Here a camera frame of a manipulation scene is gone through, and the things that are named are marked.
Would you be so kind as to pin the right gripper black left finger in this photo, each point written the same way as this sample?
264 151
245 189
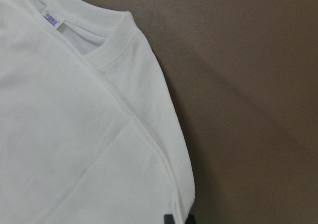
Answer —
168 215

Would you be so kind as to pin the white printed t-shirt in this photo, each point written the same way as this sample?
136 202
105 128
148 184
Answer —
88 131

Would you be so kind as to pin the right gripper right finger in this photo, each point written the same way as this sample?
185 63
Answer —
190 219

